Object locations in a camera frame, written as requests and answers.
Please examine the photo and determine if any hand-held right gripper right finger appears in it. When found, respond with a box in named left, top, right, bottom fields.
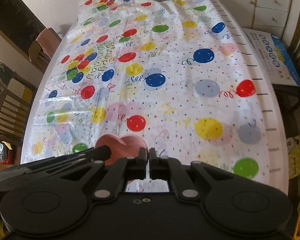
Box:
left=149, top=147, right=237, bottom=200

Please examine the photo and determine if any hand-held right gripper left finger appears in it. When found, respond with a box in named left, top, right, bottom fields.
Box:
left=61, top=147, right=147, bottom=200

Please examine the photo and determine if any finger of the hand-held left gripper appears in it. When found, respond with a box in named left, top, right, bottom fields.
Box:
left=20, top=146, right=112, bottom=174

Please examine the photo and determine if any pink heart-shaped dish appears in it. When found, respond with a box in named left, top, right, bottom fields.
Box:
left=94, top=134, right=148, bottom=167

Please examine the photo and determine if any wooden chair lace cushion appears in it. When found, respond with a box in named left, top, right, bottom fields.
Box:
left=0, top=72, right=38, bottom=147

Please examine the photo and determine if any balloon print tablecloth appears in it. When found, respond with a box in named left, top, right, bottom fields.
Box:
left=21, top=0, right=289, bottom=193

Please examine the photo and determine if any pink towel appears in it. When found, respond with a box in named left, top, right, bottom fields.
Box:
left=36, top=27, right=62, bottom=58

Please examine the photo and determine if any cartoon print paper bag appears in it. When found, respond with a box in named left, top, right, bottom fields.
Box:
left=286, top=135, right=300, bottom=179

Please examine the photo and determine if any printed flat cardboard box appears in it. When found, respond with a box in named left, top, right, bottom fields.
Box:
left=242, top=29, right=300, bottom=87

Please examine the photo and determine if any white drawer cabinet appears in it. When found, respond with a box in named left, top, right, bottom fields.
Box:
left=207, top=0, right=293, bottom=30

